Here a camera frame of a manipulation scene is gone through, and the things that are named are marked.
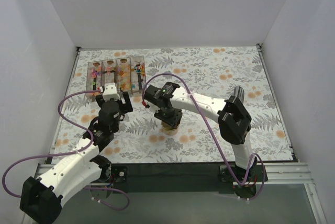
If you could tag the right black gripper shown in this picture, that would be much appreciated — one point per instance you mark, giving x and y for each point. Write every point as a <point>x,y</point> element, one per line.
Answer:
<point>168,116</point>

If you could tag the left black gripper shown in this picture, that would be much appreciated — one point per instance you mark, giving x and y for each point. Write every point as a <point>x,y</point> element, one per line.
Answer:
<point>125,100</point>

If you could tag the round wooden jar lid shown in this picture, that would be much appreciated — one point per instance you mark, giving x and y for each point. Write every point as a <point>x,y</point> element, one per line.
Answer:
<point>165,124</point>

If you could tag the clear compartment candy box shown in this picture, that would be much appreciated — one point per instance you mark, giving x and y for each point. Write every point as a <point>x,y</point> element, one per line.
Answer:
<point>128,73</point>

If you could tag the silver metal scoop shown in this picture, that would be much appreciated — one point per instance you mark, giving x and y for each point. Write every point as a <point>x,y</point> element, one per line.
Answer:
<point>238,92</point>

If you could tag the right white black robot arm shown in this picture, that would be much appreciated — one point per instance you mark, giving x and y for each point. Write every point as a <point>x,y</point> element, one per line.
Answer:
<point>233,119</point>

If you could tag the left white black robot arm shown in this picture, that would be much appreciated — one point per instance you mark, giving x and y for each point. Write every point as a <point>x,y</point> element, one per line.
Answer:
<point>42,198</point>

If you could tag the floral patterned table mat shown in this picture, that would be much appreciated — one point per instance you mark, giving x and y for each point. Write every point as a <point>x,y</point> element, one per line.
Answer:
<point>213,72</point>

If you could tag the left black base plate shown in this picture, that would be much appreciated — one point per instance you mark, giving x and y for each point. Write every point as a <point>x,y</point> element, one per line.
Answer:
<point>117,175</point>

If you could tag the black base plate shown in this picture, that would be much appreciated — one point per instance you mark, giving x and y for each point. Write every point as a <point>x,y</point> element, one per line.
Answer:
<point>244,187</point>
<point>117,175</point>

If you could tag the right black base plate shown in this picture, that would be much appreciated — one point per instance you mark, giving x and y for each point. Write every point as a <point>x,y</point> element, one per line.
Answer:
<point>244,187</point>

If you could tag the aluminium frame rail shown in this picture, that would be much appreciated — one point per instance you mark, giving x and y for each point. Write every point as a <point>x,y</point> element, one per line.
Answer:
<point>190,177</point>

